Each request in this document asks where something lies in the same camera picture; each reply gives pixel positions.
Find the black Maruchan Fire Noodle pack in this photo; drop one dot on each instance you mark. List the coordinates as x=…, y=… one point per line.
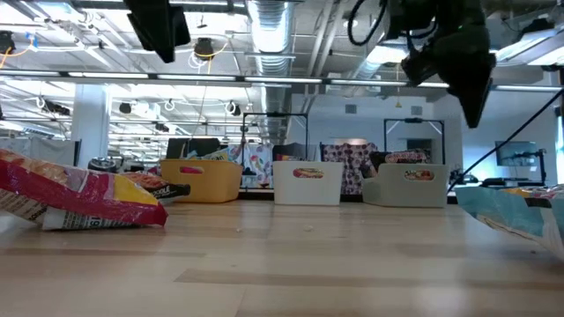
x=405, y=157
x=418, y=175
x=169, y=190

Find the black computer monitor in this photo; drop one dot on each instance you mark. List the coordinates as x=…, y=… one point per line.
x=194, y=147

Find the wall monitor on arm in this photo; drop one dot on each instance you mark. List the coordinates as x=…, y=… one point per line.
x=515, y=153

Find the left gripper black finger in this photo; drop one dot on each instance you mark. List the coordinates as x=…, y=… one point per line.
x=181, y=26
x=152, y=22

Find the silver ventilation duct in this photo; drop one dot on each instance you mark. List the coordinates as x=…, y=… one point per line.
x=370, y=70
x=269, y=35

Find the blue Maruchan ramen pack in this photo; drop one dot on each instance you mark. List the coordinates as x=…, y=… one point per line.
x=197, y=156
x=218, y=155
x=498, y=207

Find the black round container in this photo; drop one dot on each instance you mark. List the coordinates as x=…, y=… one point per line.
x=102, y=166

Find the red Maruchan Roast Beef pack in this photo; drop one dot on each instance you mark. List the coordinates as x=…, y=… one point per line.
x=66, y=193
x=308, y=173

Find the purple patterned fabric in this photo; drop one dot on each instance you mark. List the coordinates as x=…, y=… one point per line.
x=352, y=154

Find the grey plastic bin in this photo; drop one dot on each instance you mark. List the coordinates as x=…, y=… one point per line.
x=388, y=189

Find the yellow plastic bin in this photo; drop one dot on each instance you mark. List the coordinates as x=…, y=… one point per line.
x=220, y=180

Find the white square column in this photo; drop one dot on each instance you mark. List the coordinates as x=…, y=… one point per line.
x=90, y=127

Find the black aluminium table frame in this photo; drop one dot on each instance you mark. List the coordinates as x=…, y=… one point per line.
x=257, y=194

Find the black gantry frame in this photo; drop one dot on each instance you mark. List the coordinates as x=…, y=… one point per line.
x=273, y=115
x=414, y=120

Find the white plastic bin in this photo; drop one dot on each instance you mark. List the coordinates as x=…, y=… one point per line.
x=282, y=189

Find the black ceiling device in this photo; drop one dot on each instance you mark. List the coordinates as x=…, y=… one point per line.
x=204, y=47

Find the linear ceiling light strip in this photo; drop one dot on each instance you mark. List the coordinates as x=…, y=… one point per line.
x=282, y=79

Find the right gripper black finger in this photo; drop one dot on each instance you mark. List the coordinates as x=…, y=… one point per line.
x=473, y=88

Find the colourful printed white fabric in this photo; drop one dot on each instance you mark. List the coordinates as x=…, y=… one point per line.
x=257, y=158

